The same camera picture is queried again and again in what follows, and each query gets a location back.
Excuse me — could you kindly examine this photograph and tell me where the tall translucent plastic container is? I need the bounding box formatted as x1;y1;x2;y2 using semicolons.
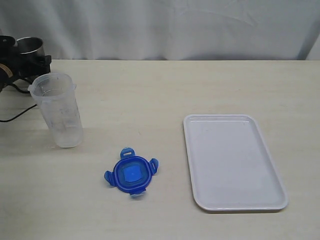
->
28;73;83;148

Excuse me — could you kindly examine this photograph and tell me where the white rectangular tray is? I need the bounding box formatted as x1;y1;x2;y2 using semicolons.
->
183;114;289;212

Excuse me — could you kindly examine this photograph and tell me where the stainless steel cup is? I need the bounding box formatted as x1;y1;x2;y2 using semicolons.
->
17;37;45;58

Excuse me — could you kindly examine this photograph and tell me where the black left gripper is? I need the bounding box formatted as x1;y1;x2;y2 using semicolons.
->
0;35;52;87

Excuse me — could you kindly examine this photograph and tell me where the white backdrop curtain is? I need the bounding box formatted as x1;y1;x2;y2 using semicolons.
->
0;0;320;60

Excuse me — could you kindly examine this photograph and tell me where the blue plastic snap lid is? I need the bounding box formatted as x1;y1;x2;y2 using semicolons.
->
104;147;159;198

